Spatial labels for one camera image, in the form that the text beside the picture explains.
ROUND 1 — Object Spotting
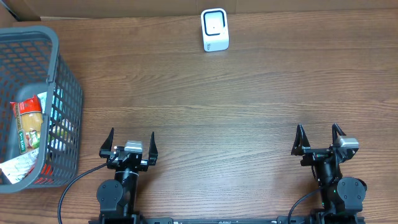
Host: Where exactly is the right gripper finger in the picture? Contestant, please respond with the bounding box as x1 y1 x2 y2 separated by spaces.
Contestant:
292 124 311 152
331 123 346 144

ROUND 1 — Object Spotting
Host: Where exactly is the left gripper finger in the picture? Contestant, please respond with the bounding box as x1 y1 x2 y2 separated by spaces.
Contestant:
149 132 158 159
100 128 114 151

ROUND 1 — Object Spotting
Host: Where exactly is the white tube gold cap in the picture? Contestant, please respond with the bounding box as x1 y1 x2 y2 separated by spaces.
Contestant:
1 149 39 184

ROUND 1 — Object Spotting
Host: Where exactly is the white barcode scanner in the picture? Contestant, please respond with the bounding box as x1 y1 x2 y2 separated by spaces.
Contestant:
200 8 229 52

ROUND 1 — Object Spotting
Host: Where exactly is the teal white packet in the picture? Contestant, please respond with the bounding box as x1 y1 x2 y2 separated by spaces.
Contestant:
37 89 63 121

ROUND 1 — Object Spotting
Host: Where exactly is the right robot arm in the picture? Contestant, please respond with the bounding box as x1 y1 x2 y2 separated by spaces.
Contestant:
287 123 368 223

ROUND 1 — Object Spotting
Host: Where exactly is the red spaghetti packet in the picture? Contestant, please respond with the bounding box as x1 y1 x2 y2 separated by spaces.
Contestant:
10 95 44 154

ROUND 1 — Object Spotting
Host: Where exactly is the cardboard box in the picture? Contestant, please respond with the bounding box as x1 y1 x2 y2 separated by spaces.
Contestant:
1 0 397 21

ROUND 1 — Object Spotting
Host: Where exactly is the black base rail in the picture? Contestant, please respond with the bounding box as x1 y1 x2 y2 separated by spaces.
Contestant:
88 216 366 224

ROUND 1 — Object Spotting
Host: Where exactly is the green snack packet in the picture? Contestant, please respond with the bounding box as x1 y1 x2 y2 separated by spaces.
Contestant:
49 119 74 151

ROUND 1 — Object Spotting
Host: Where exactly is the grey plastic basket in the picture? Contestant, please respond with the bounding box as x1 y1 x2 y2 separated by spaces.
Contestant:
1 26 83 194

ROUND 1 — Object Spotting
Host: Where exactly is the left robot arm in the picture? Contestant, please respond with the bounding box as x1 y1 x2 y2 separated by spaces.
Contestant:
92 129 158 224

